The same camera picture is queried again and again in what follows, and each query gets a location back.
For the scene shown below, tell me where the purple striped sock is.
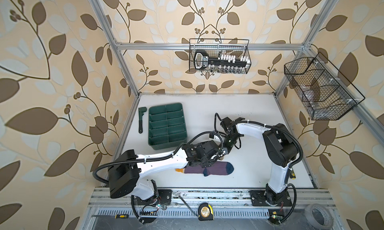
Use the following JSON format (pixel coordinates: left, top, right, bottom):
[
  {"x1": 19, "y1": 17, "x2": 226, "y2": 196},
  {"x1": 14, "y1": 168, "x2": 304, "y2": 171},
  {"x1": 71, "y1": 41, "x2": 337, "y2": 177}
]
[{"x1": 176, "y1": 162, "x2": 234, "y2": 177}]

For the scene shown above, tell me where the green divided organizer tray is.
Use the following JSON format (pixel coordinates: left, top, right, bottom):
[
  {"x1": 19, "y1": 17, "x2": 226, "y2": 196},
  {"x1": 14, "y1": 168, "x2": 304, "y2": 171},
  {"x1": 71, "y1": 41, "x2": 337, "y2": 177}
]
[{"x1": 148, "y1": 102, "x2": 188, "y2": 151}]

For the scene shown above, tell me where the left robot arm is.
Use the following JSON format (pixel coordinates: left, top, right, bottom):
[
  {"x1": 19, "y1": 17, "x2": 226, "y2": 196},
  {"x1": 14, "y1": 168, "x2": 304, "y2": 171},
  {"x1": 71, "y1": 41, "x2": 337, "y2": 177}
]
[{"x1": 93, "y1": 132, "x2": 226, "y2": 200}]

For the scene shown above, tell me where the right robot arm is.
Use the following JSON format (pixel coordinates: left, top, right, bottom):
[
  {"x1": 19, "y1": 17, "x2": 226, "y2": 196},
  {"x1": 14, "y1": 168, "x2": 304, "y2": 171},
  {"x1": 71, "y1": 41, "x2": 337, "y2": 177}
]
[{"x1": 219, "y1": 118, "x2": 304, "y2": 202}]

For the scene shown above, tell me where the clear tape roll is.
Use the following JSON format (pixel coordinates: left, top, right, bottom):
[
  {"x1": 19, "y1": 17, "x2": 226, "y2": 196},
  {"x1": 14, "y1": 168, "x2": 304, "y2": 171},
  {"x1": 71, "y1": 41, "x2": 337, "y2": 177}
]
[{"x1": 304, "y1": 204, "x2": 334, "y2": 230}]

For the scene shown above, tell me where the yellow black tape measure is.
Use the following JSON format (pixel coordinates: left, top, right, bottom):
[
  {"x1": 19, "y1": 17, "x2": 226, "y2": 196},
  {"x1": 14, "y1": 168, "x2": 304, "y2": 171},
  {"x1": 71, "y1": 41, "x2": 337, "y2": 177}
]
[{"x1": 198, "y1": 203, "x2": 214, "y2": 221}]

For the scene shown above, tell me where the yellow black screwdriver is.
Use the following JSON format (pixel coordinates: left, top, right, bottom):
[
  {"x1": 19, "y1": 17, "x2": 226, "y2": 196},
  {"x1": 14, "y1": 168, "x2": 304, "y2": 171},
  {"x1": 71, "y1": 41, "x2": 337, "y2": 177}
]
[
  {"x1": 289, "y1": 169, "x2": 296, "y2": 180},
  {"x1": 92, "y1": 215, "x2": 129, "y2": 219}
]

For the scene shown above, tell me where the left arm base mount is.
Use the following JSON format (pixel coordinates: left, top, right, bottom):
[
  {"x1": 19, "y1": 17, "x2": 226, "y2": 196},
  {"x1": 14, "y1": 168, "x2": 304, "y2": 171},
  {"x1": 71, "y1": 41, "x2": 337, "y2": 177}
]
[{"x1": 131, "y1": 189, "x2": 173, "y2": 225}]

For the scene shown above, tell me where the black socket set rail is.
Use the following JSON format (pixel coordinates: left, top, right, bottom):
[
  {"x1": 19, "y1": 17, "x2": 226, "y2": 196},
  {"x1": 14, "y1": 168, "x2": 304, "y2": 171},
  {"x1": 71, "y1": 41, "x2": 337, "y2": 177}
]
[{"x1": 193, "y1": 50, "x2": 251, "y2": 70}]

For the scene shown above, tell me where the wire basket back wall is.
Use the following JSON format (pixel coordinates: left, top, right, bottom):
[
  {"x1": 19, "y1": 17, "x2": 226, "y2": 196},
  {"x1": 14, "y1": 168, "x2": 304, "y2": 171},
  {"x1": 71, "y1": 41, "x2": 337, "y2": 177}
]
[{"x1": 189, "y1": 38, "x2": 252, "y2": 74}]

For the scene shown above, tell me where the wire basket wall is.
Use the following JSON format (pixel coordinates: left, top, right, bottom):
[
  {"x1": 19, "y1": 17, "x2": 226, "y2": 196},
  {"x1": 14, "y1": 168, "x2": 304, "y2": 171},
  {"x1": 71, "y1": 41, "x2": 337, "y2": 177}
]
[
  {"x1": 284, "y1": 52, "x2": 366, "y2": 121},
  {"x1": 189, "y1": 38, "x2": 252, "y2": 74}
]

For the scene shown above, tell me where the green handled tool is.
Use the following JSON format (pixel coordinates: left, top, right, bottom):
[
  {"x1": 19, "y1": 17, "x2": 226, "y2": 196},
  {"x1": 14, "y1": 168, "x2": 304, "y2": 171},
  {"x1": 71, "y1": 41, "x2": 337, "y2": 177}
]
[{"x1": 138, "y1": 107, "x2": 147, "y2": 134}]

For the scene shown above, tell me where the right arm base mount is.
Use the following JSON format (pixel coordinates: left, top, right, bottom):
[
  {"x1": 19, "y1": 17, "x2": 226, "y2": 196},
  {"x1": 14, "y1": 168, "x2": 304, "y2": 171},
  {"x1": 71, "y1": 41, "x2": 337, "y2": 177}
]
[{"x1": 249, "y1": 189, "x2": 297, "y2": 225}]

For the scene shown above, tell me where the wire basket right wall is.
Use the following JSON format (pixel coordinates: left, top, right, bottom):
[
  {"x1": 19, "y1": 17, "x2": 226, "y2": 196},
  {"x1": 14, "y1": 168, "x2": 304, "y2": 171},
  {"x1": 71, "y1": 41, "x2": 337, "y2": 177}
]
[{"x1": 284, "y1": 52, "x2": 366, "y2": 121}]

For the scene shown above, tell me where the aluminium frame rail front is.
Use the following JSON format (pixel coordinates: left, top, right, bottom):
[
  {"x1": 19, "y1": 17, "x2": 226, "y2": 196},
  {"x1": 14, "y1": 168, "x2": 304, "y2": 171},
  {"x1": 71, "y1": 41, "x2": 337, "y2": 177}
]
[{"x1": 85, "y1": 188, "x2": 338, "y2": 219}]

